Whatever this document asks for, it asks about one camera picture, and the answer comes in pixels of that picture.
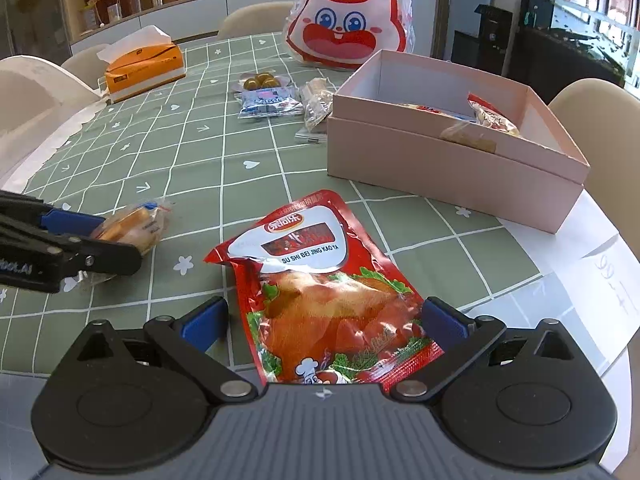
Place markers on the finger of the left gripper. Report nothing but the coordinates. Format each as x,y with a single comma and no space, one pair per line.
61,222

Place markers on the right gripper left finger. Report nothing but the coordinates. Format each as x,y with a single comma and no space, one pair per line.
183,342

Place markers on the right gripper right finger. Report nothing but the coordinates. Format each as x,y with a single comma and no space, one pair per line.
463,340

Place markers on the packaged round bread bun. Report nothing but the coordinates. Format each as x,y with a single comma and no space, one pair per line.
141,225

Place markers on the red roast chicken packet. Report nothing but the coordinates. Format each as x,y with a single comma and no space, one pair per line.
320,303

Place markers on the white red rice cracker packet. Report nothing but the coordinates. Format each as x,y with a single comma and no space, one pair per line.
437,111

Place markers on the yellow red ball snack bag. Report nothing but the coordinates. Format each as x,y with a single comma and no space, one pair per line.
487,115

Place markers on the blue white candy packet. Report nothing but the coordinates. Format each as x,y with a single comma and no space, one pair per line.
269,103

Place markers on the clear packet beige biscuits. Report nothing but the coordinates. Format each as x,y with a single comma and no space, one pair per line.
317,99

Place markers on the small clear candy packet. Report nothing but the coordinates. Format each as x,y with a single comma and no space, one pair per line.
458,134

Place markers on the purple packet green olives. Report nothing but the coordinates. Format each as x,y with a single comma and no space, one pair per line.
262,80

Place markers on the green checked tablecloth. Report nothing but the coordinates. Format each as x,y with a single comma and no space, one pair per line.
185,143

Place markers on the beige chair far left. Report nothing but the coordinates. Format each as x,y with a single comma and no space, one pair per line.
87,66

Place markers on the beige chair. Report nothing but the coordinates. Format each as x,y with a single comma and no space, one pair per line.
259,18
87,66
603,121

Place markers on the orange tissue box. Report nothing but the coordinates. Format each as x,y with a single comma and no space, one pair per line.
141,61

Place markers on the pink cardboard box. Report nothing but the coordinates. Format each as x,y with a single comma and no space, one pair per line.
534,180

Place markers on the beige chair right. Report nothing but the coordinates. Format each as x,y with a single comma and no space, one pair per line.
603,121

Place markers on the beige chair far middle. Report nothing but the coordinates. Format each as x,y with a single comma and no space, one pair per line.
259,18

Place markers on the black aquarium cabinet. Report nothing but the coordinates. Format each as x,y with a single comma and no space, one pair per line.
547,44

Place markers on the red white rabbit plush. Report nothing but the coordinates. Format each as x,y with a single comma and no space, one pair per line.
346,33

